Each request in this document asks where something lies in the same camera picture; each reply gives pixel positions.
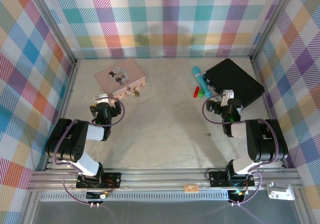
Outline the slotted grey cable duct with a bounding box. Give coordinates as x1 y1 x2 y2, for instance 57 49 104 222
37 190 299 203

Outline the aluminium side rail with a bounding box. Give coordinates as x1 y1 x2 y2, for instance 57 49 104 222
249 55 288 169
42 58 80 172

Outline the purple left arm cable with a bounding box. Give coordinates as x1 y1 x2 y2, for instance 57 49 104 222
53 96 126 166

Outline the pink cartoon print box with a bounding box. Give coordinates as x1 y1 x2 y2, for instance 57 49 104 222
94 58 148 100

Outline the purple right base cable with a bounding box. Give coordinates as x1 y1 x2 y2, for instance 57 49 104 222
228 171 263 206

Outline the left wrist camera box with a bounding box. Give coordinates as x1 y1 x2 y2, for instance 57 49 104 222
94 93 111 104

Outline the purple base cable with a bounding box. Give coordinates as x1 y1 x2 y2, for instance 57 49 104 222
62 171 112 207
228 171 263 206

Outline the aluminium frame post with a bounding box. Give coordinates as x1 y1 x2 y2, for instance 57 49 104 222
249 0 295 63

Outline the brass padlock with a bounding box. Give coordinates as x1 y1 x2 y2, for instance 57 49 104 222
127 86 141 98

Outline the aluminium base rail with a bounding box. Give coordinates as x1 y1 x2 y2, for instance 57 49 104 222
26 167 304 193

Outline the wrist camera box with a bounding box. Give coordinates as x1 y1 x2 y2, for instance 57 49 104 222
221 89 236 107
94 93 111 104

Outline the white plastic bracket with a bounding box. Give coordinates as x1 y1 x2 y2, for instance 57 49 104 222
266 182 297 201

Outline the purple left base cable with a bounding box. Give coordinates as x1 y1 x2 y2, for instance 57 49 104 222
62 171 112 207

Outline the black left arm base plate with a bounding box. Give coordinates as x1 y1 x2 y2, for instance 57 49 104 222
75 171 123 190

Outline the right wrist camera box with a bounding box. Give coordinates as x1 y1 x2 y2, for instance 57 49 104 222
221 89 236 107

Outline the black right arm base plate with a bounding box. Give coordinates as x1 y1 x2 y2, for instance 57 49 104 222
208 169 256 188

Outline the black case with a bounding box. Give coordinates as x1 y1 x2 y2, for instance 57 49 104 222
203 58 266 110

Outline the blue toy microphone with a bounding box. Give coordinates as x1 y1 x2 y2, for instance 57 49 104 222
191 66 212 98

